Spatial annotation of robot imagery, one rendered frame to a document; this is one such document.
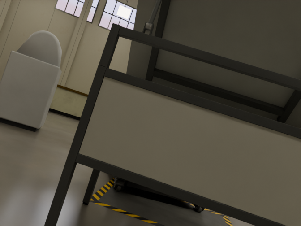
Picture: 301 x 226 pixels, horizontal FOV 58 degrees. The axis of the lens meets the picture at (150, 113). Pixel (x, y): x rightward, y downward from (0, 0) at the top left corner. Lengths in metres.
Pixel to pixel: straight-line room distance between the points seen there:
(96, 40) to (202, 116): 10.23
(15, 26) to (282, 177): 10.97
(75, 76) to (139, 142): 9.94
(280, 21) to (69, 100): 7.62
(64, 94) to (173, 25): 7.29
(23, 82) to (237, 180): 3.37
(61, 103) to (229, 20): 7.51
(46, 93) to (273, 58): 3.11
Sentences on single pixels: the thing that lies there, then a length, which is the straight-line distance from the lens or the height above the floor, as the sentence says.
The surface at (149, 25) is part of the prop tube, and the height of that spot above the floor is 1.04.
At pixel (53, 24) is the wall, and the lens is 11.44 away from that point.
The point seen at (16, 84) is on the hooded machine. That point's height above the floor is 0.55.
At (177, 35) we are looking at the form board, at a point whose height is 1.15.
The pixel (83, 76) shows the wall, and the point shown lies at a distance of 11.07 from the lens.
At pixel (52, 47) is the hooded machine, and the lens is 4.15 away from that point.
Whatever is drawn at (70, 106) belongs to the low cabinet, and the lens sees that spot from 8.72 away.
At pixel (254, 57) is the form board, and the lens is 1.67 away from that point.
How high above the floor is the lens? 0.63
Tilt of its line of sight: 2 degrees up
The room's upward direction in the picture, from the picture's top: 18 degrees clockwise
